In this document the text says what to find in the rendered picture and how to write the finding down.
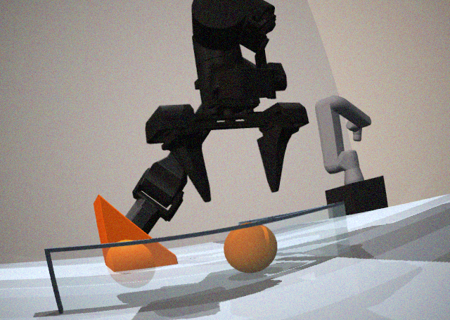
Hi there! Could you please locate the clear low glass wall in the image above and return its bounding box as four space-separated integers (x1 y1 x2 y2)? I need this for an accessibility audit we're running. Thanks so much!
49 204 350 314

